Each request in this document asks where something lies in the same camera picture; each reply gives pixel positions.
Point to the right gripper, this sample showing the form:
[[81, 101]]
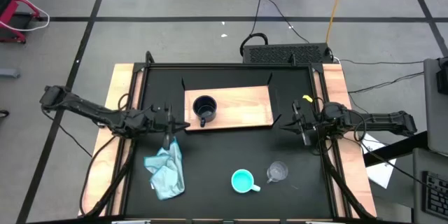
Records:
[[311, 124]]

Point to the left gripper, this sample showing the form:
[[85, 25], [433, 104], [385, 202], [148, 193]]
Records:
[[155, 119]]

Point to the dark blue enamel mug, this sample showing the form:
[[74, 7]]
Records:
[[204, 108]]

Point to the clear glass mug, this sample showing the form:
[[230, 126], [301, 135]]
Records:
[[277, 171]]

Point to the mint green mug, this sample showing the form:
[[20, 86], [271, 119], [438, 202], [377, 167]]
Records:
[[242, 181]]

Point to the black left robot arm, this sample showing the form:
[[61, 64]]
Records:
[[91, 112]]

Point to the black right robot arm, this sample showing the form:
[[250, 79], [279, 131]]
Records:
[[378, 120]]

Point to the small yellow tag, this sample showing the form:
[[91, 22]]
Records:
[[307, 98]]

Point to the light blue cloth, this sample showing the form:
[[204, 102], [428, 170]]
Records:
[[168, 175]]

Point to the wooden cutting board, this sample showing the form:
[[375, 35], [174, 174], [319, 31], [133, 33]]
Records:
[[241, 108]]

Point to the wooden table side plank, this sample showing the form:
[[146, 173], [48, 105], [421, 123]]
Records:
[[120, 84], [353, 182]]

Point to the black computer case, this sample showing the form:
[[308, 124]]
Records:
[[285, 53]]

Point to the white paper sheet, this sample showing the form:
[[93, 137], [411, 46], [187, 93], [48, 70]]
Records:
[[379, 173]]

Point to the black desk beam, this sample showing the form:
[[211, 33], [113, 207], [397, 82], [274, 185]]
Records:
[[395, 148]]

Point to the grey side desk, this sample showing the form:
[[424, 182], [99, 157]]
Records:
[[434, 122]]

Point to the grey keyboard desk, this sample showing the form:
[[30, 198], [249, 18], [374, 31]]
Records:
[[420, 189]]

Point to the black desk device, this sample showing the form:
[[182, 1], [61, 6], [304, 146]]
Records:
[[442, 78]]

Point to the black keyboard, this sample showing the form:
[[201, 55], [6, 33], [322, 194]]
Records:
[[437, 196]]

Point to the grey furniture foot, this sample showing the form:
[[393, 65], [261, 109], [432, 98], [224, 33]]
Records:
[[10, 73]]

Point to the red cart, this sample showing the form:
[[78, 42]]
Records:
[[14, 17]]

